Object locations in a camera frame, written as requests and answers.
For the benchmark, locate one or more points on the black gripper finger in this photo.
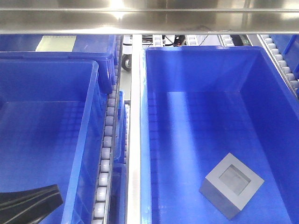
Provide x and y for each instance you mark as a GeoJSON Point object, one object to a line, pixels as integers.
{"type": "Point", "coordinates": [18, 197]}
{"type": "Point", "coordinates": [31, 212]}

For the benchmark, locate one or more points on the gray square foam base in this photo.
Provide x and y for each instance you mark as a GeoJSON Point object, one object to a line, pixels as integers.
{"type": "Point", "coordinates": [230, 185]}

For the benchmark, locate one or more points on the blue bin left front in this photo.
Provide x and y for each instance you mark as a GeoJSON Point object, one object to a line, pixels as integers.
{"type": "Point", "coordinates": [52, 115]}

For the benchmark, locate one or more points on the blue bin with label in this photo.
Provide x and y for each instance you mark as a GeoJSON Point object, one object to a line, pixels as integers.
{"type": "Point", "coordinates": [100, 48]}

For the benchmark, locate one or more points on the large blue target bin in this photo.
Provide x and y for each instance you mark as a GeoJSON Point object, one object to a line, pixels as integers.
{"type": "Point", "coordinates": [199, 104]}

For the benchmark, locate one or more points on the white roller track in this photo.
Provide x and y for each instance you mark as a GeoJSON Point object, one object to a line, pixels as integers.
{"type": "Point", "coordinates": [105, 175]}

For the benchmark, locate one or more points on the white vertical divider bar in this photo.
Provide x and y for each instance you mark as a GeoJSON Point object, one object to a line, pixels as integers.
{"type": "Point", "coordinates": [134, 150]}

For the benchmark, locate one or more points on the steel shelf crossbeam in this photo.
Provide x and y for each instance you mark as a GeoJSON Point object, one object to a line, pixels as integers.
{"type": "Point", "coordinates": [149, 17]}

